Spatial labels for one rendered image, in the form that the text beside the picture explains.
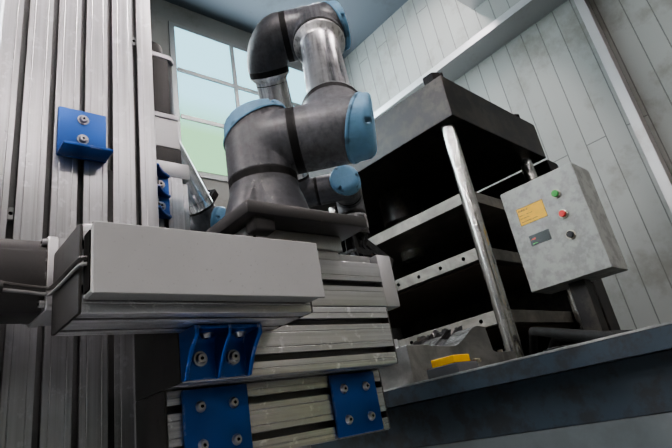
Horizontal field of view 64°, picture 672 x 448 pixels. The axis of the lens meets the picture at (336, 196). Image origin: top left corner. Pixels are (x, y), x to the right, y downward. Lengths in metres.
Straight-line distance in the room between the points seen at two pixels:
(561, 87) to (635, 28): 0.58
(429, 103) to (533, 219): 0.64
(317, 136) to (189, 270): 0.39
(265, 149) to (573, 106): 3.49
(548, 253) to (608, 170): 1.95
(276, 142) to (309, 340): 0.32
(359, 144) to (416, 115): 1.47
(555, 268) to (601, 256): 0.16
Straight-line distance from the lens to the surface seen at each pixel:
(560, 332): 1.74
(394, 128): 2.40
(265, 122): 0.89
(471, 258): 2.17
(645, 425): 1.07
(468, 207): 2.12
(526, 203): 2.15
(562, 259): 2.07
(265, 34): 1.26
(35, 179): 0.90
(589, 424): 1.10
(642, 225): 3.86
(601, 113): 4.10
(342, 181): 1.33
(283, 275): 0.61
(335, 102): 0.90
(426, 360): 1.36
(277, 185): 0.84
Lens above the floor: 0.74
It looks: 23 degrees up
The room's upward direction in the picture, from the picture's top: 11 degrees counter-clockwise
